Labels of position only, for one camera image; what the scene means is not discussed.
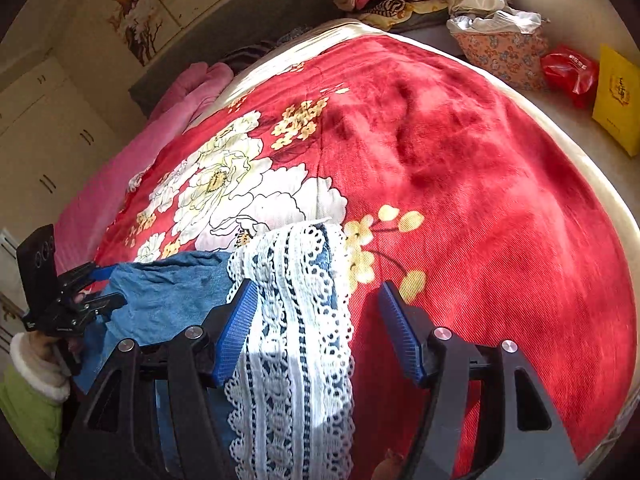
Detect grey headboard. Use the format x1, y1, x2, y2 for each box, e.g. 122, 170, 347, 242
127, 0, 346, 118

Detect floral fabric basket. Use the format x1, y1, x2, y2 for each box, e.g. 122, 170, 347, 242
457, 30, 551, 92

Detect red floral blanket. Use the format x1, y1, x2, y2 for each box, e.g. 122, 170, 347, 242
95, 35, 638, 466

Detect cream wardrobe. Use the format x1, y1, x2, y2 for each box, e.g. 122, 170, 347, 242
0, 47, 146, 241

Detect striped pillow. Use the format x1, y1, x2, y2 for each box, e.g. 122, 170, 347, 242
222, 40, 278, 68

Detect red plastic bag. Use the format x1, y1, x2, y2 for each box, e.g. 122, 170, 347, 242
540, 45, 601, 109

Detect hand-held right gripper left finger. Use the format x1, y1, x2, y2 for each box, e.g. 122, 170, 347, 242
55, 277, 261, 480

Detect floral wall painting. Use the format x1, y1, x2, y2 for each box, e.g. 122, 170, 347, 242
107, 0, 301, 66

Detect pink quilt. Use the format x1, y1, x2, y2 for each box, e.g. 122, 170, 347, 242
52, 62, 236, 276

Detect white clothes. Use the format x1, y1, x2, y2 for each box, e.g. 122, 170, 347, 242
446, 7, 543, 36

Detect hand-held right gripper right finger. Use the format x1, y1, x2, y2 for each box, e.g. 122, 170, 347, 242
377, 280, 586, 480

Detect yellow paper bag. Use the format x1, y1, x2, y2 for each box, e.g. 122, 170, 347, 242
591, 43, 640, 157

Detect person's right hand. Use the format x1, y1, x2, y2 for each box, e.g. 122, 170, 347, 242
372, 450, 407, 480

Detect person's left hand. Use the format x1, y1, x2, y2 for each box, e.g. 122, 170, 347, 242
30, 334, 83, 367

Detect person's left forearm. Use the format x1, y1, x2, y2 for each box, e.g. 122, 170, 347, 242
0, 332, 73, 476

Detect grey patterned pillow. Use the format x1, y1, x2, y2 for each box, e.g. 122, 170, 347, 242
274, 25, 313, 47

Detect blue denim pants with lace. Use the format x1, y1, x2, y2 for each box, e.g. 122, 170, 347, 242
75, 220, 357, 480

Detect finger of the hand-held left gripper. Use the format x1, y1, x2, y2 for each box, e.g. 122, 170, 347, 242
56, 261, 112, 292
75, 292, 128, 322

